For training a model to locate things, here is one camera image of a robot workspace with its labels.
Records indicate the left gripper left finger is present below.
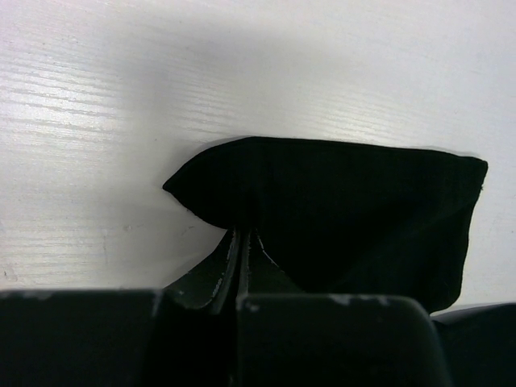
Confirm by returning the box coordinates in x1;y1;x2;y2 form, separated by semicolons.
1;230;241;386

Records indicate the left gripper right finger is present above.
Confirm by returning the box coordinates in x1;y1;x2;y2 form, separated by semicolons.
235;231;452;386

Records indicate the black t shirt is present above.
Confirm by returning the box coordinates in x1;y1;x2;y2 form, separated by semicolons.
163;137;489;313

